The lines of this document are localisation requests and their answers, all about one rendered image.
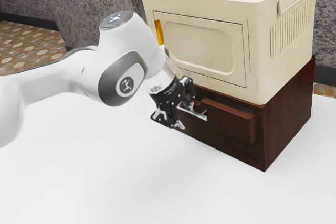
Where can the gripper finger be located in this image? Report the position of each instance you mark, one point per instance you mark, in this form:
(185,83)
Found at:
(169,115)
(189,90)

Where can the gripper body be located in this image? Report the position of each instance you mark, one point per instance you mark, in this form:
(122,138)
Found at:
(168,93)

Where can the dark brown cabinet drawer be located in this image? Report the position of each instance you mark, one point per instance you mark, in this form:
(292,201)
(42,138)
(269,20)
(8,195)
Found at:
(225,121)

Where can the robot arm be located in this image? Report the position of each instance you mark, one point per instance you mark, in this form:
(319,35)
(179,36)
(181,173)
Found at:
(78,77)

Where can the cream box with lid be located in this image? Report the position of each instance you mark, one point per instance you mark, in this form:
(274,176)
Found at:
(210,51)

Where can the dark brown wooden cabinet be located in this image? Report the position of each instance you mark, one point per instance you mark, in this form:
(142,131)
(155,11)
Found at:
(286,119)

